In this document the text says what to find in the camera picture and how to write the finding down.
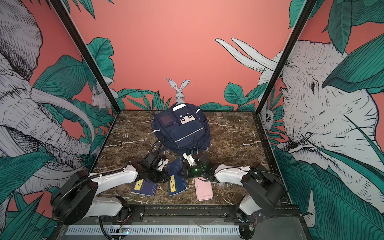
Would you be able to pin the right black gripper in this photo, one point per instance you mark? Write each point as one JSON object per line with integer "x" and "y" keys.
{"x": 188, "y": 172}

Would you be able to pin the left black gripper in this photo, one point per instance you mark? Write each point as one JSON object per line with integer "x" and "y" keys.
{"x": 165, "y": 177}

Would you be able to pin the navy blue notebook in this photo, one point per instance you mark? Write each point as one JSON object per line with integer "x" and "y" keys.
{"x": 176, "y": 184}
{"x": 144, "y": 187}

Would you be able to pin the navy blue student backpack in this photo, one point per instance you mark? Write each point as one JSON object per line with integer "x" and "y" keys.
{"x": 183, "y": 127}

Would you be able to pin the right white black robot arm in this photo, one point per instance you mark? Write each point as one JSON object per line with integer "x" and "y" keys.
{"x": 264, "y": 188}

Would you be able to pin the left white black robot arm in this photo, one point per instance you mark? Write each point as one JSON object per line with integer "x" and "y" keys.
{"x": 78, "y": 197}

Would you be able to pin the pink pencil case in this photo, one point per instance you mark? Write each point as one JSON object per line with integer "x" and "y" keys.
{"x": 204, "y": 190}

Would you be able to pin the black front mounting rail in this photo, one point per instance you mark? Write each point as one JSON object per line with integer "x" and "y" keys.
{"x": 137, "y": 213}

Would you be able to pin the white perforated cable duct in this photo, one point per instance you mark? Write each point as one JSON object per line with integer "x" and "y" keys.
{"x": 151, "y": 230}

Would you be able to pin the left black frame post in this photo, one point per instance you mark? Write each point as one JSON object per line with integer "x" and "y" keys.
{"x": 82, "y": 47}

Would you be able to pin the black frame post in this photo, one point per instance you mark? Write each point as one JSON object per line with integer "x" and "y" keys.
{"x": 82, "y": 47}
{"x": 298, "y": 27}

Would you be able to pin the right black frame post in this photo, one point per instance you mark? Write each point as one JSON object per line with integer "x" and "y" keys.
{"x": 298, "y": 27}

